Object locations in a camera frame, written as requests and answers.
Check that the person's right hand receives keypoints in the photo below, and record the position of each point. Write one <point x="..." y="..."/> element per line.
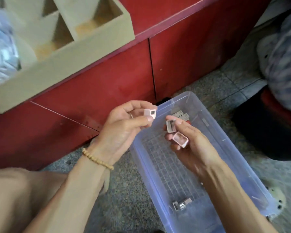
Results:
<point x="196" y="150"/>

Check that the row of erasers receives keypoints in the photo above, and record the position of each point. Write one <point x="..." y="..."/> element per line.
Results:
<point x="180" y="115"/>

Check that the person's left hand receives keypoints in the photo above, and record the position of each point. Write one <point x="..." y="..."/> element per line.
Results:
<point x="119" y="133"/>

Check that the person's right cream clog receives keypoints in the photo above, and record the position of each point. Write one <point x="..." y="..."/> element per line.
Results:
<point x="279" y="199"/>

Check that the black stool red cushion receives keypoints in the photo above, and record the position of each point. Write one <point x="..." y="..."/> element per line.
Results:
<point x="266" y="133"/>

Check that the red display counter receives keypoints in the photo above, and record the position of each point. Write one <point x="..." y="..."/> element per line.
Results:
<point x="184" y="46"/>

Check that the wooden compartment tray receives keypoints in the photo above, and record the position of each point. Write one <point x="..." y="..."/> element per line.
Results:
<point x="77" y="60"/>

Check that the pile of boxed erasers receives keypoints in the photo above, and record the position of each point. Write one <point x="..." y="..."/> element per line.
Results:
<point x="182" y="204"/>

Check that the person's left forearm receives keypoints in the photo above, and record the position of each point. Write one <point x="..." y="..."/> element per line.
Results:
<point x="68" y="201"/>

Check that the clear plastic storage bin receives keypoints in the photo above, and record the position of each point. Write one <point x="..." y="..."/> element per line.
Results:
<point x="160" y="182"/>

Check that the person's left leg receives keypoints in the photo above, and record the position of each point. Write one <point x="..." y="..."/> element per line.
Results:
<point x="19" y="201"/>

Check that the person's right forearm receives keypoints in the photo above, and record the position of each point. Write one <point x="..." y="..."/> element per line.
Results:
<point x="237" y="201"/>

